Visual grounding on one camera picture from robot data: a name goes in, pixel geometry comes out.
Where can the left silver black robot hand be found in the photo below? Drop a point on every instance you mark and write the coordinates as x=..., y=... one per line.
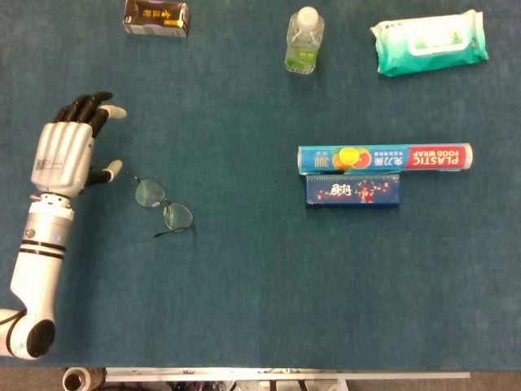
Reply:
x=61, y=159

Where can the clear water bottle green label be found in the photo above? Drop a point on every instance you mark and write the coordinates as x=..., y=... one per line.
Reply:
x=303, y=49

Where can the plastic wrap roll box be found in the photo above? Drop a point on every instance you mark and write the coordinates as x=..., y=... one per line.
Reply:
x=386, y=159

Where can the brown tape roll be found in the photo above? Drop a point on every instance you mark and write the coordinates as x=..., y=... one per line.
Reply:
x=93, y=379

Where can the thin-framed eyeglasses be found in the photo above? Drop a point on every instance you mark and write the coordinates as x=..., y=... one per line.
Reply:
x=150, y=192

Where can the blue felt table cloth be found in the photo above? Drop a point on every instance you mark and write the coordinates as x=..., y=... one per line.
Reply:
x=260, y=285

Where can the green wet wipes pack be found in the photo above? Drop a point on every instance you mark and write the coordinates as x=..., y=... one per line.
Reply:
x=431, y=61

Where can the black box with gold print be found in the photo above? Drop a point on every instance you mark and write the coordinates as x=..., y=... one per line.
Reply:
x=156, y=18

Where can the silver metal rail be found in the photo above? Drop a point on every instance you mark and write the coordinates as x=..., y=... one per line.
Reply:
x=366, y=375

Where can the dark blue printed box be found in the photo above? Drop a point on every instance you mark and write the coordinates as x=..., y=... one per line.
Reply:
x=352, y=193

